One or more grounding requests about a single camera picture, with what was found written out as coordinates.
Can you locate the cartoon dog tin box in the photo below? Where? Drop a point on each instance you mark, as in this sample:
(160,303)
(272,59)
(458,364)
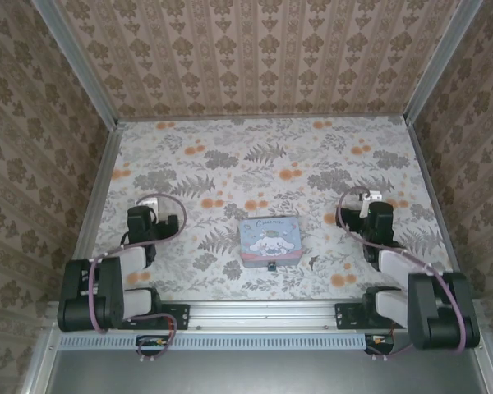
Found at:
(269,240)

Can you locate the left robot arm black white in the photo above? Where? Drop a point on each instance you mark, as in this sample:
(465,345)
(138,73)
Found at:
(107,287)

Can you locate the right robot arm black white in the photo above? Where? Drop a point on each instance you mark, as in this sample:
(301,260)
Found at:
(435,312)

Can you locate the floral table cover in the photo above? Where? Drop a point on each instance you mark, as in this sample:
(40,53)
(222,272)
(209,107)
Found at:
(271,164)

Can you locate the grey metal sheet panel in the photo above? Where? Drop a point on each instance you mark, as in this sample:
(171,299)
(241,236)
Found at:
(250,373)

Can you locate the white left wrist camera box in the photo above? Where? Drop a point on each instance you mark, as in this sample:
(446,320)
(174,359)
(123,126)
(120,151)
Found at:
(148,204)

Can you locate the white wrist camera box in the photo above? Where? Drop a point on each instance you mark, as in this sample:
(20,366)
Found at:
(148,204)
(371,195)

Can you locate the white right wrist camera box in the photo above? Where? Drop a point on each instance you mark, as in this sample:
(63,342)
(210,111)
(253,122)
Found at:
(371,195)

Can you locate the aluminium side rail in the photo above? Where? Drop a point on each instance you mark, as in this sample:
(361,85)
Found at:
(102,197)
(435,197)

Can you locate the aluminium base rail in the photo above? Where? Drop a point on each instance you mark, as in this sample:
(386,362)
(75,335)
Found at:
(263,316)

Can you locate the aluminium frame post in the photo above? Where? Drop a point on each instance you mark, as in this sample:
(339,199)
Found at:
(435,61)
(78,65)

